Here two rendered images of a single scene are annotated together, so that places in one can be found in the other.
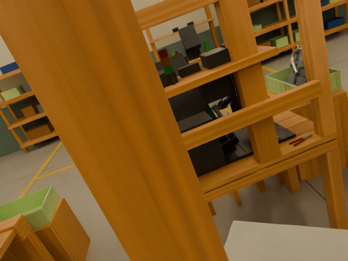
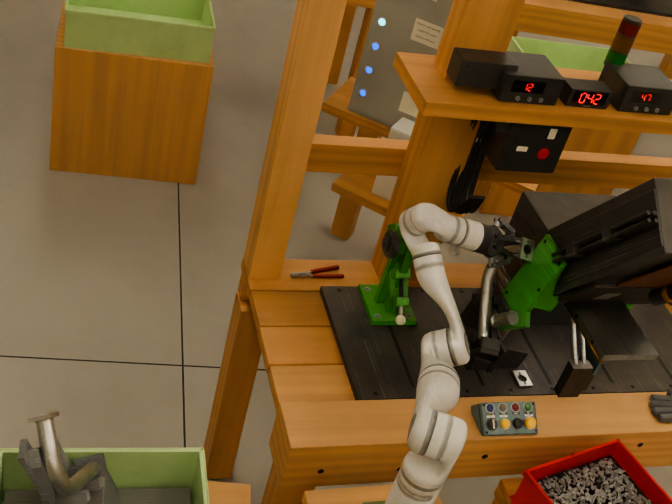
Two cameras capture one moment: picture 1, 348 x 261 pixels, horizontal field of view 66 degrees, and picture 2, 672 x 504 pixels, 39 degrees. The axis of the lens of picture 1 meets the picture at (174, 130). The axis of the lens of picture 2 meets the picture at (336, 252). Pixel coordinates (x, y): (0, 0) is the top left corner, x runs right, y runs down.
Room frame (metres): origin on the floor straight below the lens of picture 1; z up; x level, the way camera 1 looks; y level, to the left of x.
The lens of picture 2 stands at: (3.45, -1.46, 2.53)
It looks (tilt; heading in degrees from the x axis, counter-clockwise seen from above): 37 degrees down; 159
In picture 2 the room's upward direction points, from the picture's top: 16 degrees clockwise
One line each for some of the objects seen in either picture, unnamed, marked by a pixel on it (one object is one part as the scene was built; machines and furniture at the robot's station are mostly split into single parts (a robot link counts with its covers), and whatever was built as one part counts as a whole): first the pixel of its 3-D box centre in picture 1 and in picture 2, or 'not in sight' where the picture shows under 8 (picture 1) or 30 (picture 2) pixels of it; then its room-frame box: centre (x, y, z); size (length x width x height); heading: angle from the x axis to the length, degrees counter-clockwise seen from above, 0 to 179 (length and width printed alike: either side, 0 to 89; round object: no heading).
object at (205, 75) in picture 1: (193, 78); (567, 96); (1.47, -0.21, 1.52); 0.90 x 0.25 x 0.04; 93
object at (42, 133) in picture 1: (59, 94); not in sight; (7.09, 2.42, 1.10); 3.01 x 0.55 x 2.20; 87
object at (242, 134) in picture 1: (211, 153); (523, 340); (1.73, -0.20, 0.89); 1.10 x 0.42 x 0.02; 93
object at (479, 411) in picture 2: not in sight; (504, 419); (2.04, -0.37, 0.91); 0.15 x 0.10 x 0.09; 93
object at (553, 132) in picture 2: (213, 85); (525, 135); (1.53, -0.32, 1.42); 0.17 x 0.12 x 0.15; 93
